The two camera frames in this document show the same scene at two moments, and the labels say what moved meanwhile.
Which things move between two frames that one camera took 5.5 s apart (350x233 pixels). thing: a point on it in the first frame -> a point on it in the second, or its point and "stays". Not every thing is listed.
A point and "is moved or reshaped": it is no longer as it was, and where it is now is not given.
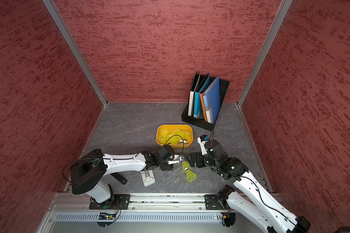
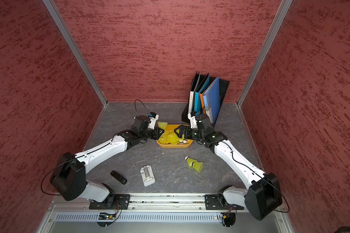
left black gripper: [166, 167] -> [157, 134]
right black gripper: [198, 155] -> [187, 129]
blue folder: [212, 101] stays
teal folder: [197, 97] stays
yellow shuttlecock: [185, 166] is moved or reshaped
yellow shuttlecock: [190, 175] is moved or reshaped
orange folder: [201, 100] stays
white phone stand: [148, 177] stays
